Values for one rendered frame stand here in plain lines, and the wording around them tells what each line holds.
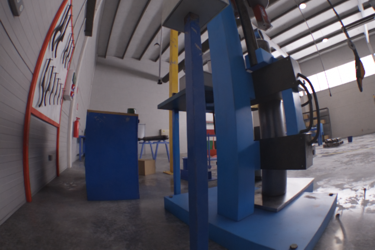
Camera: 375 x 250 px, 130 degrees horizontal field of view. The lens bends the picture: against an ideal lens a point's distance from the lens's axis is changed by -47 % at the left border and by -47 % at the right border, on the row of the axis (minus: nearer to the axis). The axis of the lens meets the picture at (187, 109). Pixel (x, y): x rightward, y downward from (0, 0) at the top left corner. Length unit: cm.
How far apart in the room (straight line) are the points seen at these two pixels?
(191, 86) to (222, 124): 47
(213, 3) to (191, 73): 35
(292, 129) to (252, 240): 62
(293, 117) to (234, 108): 36
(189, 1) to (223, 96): 59
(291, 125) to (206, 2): 78
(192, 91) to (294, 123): 64
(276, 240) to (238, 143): 56
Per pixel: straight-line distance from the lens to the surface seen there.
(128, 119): 182
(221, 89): 106
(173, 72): 396
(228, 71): 104
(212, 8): 81
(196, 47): 69
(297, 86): 103
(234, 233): 92
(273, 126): 132
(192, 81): 61
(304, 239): 87
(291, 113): 101
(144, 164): 337
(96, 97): 1183
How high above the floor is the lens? 59
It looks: 13 degrees up
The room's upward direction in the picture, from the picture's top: 2 degrees counter-clockwise
